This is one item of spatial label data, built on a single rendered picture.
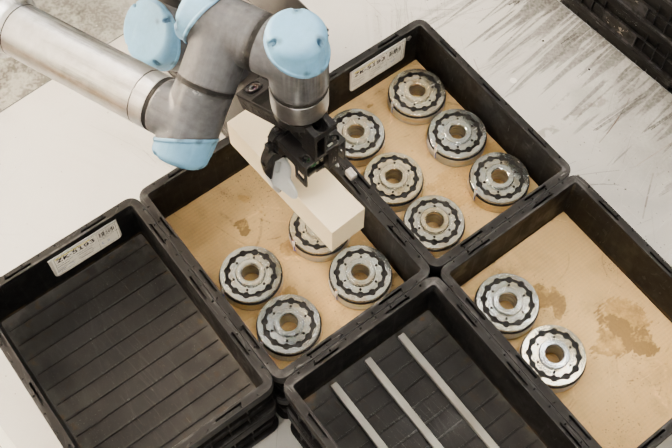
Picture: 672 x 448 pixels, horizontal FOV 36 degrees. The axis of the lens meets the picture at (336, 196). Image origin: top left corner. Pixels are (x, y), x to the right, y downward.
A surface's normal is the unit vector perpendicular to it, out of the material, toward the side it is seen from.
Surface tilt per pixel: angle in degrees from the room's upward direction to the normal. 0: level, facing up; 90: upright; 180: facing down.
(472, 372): 0
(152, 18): 50
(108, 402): 0
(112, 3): 0
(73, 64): 37
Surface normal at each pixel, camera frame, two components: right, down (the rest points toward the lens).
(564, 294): 0.00, -0.47
